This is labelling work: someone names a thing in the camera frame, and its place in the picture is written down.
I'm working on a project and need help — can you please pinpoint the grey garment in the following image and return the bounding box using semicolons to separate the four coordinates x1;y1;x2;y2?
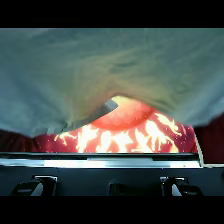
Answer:
0;27;224;139

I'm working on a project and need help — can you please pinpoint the silver frame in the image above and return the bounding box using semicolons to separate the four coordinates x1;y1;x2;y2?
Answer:
0;152;224;197

